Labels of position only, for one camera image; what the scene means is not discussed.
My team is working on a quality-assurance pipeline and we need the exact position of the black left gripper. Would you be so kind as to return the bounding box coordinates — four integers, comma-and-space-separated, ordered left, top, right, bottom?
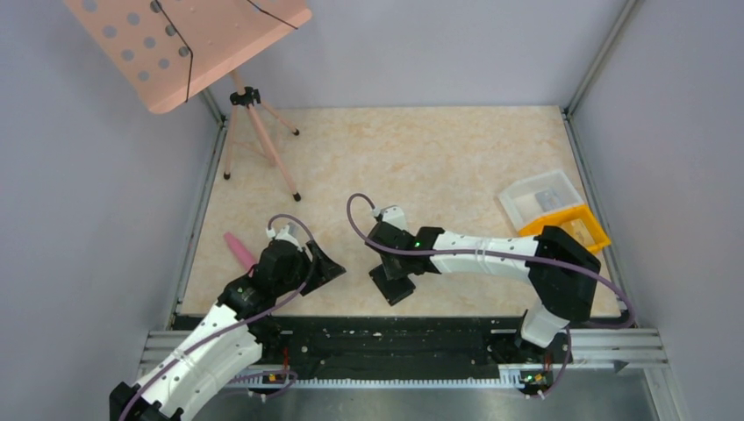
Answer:
275, 239, 345, 296

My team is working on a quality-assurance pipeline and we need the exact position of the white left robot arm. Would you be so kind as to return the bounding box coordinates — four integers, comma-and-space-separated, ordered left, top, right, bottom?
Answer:
109, 239, 346, 420

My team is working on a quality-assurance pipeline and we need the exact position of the silver VIP card in bin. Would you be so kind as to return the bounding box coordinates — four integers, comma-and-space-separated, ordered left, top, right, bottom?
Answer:
534, 188, 564, 212

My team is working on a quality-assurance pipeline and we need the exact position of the gold VIP card in bin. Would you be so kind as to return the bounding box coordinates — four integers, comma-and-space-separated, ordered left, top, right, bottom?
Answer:
560, 218, 595, 249

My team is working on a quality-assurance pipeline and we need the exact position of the pink marker pen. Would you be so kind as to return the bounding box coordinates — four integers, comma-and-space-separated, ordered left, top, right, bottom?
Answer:
223, 232, 257, 273

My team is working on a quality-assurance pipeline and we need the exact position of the white plastic bin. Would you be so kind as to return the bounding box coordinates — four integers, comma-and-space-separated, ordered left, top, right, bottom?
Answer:
497, 169, 584, 236

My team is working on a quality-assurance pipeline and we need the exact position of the yellow plastic bin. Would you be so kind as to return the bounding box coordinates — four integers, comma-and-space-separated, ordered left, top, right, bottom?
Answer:
516, 204, 611, 254

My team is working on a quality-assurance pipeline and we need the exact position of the pink music stand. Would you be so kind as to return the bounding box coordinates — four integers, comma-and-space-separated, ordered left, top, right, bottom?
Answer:
65, 1, 312, 201

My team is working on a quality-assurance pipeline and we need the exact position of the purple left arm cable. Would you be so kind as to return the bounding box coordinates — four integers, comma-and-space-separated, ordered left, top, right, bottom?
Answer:
116, 213, 318, 421

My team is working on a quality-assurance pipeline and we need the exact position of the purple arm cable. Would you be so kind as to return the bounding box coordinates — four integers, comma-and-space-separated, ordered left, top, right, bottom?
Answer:
116, 213, 318, 421
346, 192, 638, 399

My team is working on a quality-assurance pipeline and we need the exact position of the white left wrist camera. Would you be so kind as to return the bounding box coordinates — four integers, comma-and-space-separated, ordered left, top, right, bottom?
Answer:
266, 223, 303, 251

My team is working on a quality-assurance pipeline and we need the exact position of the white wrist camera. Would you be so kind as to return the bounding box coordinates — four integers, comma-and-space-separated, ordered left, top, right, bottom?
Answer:
266, 223, 303, 251
372, 205, 409, 231

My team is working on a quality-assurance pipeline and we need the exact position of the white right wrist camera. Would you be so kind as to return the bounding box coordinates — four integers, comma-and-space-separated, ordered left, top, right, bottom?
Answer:
372, 205, 409, 231

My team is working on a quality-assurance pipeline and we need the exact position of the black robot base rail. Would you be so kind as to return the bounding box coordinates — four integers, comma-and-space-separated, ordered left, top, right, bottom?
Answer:
248, 316, 573, 381

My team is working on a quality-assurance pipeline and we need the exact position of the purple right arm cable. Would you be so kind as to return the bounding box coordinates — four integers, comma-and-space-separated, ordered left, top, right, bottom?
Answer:
346, 192, 638, 399

